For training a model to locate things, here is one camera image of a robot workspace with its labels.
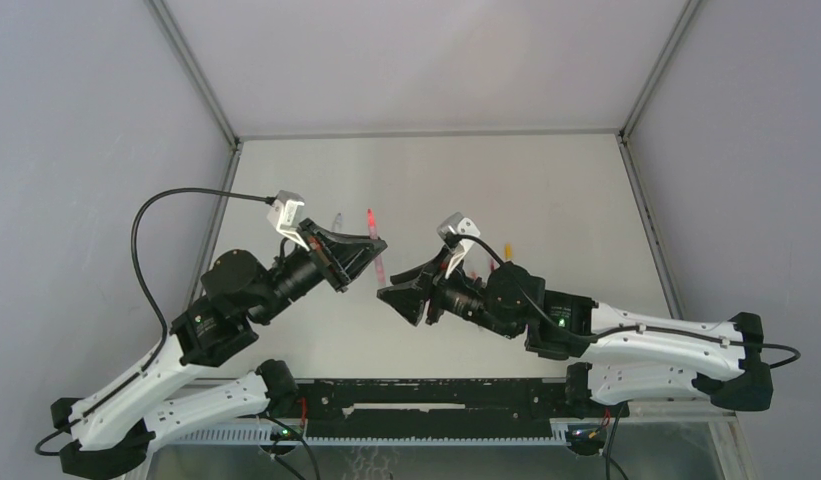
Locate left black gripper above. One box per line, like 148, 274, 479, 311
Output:
253, 217, 389, 325

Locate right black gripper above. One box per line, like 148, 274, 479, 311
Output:
378, 243, 518, 340

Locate pink gel pen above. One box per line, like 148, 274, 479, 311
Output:
366, 208, 387, 287

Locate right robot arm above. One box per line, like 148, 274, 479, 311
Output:
377, 250, 774, 416

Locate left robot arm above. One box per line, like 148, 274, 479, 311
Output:
51, 219, 387, 479

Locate blue capped white marker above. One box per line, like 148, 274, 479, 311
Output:
331, 213, 343, 232

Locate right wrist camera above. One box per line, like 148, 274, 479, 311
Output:
437, 212, 481, 279

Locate left camera cable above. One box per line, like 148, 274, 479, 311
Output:
33, 188, 279, 458

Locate camera cable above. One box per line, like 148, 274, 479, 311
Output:
449, 233, 802, 370
33, 188, 279, 458

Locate aluminium frame back rail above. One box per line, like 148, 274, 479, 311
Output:
238, 127, 622, 143

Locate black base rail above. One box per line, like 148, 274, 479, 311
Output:
277, 377, 631, 440

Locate right camera cable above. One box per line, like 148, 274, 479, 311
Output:
449, 233, 802, 370

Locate white cable tray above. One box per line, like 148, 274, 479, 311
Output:
169, 423, 570, 447

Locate aluminium frame right post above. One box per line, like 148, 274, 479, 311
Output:
615, 0, 707, 319

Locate aluminium frame post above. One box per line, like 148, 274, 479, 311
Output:
615, 0, 707, 319
145, 0, 242, 299

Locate aluminium frame left post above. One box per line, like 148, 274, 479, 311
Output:
145, 0, 242, 299

